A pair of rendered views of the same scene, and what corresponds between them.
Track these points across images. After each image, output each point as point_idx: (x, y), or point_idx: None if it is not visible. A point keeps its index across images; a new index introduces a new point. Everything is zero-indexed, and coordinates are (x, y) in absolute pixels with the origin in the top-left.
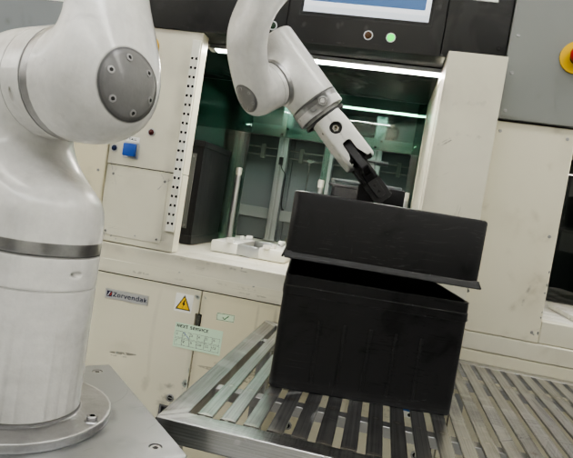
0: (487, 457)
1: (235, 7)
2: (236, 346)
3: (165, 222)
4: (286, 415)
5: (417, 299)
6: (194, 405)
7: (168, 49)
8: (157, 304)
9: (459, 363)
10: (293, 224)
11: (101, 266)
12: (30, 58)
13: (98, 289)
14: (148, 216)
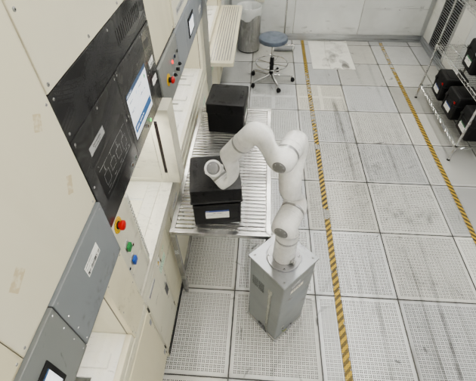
0: (255, 186)
1: (232, 171)
2: (211, 233)
3: (146, 256)
4: (256, 216)
5: None
6: (261, 232)
7: (122, 212)
8: (156, 274)
9: (187, 180)
10: (241, 194)
11: (146, 297)
12: (304, 213)
13: (148, 302)
14: (143, 264)
